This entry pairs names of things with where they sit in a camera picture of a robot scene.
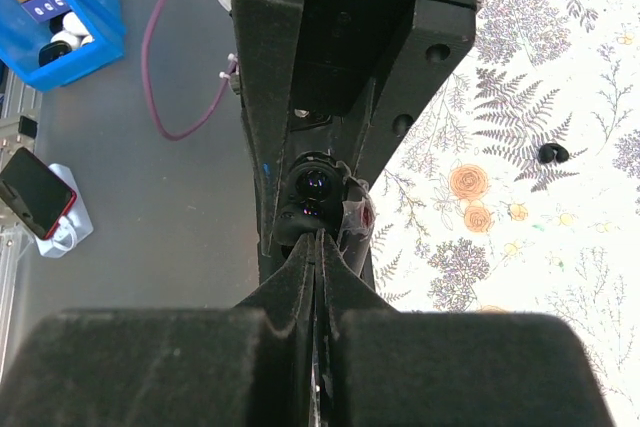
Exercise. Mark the floral patterned table mat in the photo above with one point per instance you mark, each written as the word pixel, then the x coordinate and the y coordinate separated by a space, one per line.
pixel 468 219

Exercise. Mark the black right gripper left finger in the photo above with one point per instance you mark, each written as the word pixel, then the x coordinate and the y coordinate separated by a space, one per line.
pixel 249 365

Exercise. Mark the red black smartphone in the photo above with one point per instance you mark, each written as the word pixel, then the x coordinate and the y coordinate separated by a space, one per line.
pixel 36 194

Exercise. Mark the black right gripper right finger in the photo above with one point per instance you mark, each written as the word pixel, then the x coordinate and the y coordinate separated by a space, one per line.
pixel 381 367

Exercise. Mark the white phone stand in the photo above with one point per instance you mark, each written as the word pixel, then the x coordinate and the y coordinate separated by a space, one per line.
pixel 75 226

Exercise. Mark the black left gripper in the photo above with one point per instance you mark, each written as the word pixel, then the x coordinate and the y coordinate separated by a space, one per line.
pixel 375 63

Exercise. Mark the black earbud charging case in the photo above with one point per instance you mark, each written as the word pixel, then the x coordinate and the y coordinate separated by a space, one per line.
pixel 349 214

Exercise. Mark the blue plastic storage bin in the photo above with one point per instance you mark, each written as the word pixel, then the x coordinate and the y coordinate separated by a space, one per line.
pixel 52 43

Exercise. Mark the black earbud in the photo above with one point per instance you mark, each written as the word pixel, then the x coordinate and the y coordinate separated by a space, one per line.
pixel 295 220
pixel 552 152

